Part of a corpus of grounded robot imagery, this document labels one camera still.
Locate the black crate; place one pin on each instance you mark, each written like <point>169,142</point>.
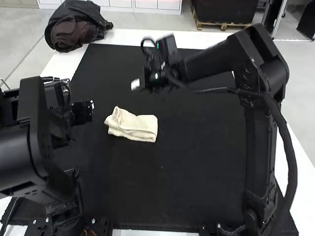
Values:
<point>221,9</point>

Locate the wooden pallet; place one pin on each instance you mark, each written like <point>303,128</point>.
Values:
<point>221,25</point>

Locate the grey cupboard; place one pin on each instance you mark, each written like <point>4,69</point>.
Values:
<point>14,2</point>
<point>123,5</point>

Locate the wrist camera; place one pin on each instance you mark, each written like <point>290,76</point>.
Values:
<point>150,59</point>
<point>64,87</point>

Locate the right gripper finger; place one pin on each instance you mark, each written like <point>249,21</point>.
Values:
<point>136,84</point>

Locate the black crumpled jacket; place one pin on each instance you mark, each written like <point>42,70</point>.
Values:
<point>73,24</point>

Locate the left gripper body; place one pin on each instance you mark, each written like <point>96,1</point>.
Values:
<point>55,97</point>

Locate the black wheeled case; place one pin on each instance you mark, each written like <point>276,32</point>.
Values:
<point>268,14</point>

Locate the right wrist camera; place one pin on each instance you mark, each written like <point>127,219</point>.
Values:
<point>150,59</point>

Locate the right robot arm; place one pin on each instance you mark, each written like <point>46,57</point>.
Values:
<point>261,147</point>

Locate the black mat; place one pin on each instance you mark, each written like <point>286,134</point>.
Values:
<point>184,159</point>

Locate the pale towel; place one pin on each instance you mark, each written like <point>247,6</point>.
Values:
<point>137,127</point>

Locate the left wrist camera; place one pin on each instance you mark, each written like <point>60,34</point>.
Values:
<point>64,87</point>

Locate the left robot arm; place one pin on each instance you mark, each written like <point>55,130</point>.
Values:
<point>29,137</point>

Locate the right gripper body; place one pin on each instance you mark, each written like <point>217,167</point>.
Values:
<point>152,84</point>

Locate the black board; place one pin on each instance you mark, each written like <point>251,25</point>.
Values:
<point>307,22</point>

